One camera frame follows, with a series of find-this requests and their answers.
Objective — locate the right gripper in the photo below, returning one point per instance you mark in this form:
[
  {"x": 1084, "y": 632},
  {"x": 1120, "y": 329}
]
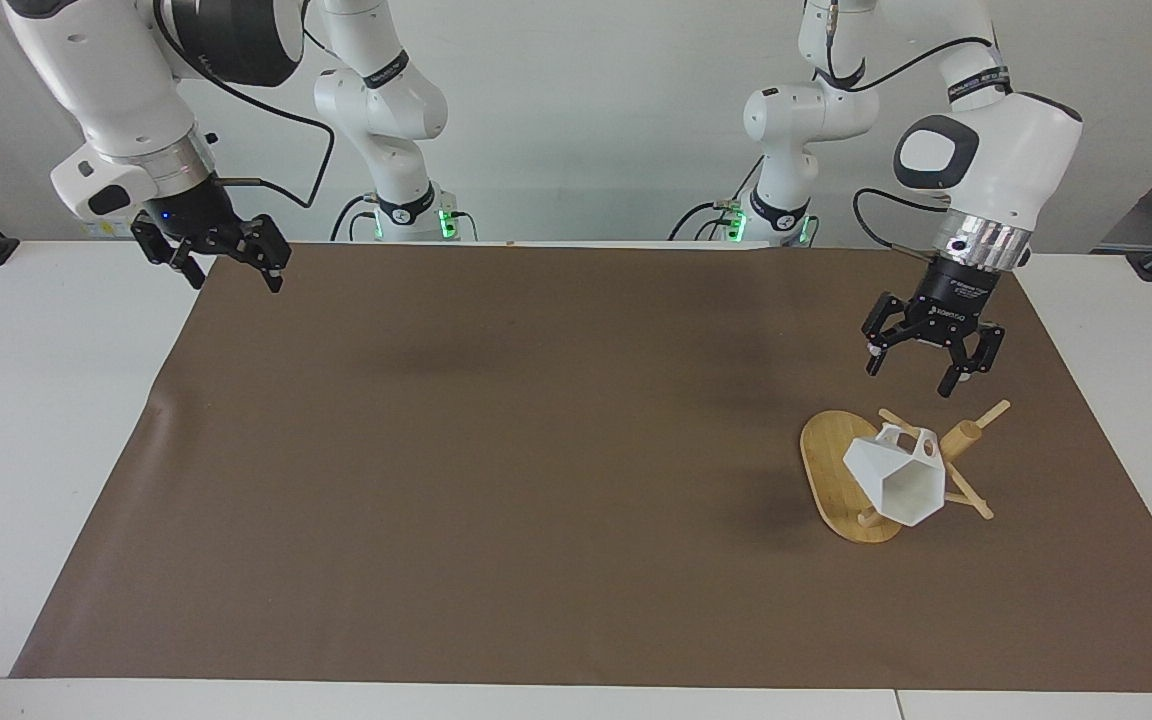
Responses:
[{"x": 191, "y": 211}]

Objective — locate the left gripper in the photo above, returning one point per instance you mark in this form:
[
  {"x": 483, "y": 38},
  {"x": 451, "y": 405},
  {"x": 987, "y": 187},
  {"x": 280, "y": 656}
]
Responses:
[{"x": 956, "y": 297}]

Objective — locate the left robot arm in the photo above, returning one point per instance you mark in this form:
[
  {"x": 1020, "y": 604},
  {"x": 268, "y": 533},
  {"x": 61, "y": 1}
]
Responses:
[{"x": 996, "y": 150}]

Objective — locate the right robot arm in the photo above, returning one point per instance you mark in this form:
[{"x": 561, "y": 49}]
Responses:
[{"x": 116, "y": 70}]

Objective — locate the white faceted cup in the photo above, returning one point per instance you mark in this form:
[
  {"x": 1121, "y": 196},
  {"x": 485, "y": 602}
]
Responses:
[{"x": 898, "y": 478}]

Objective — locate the wooden cup rack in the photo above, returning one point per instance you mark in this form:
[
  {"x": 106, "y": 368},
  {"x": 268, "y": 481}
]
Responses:
[{"x": 836, "y": 480}]

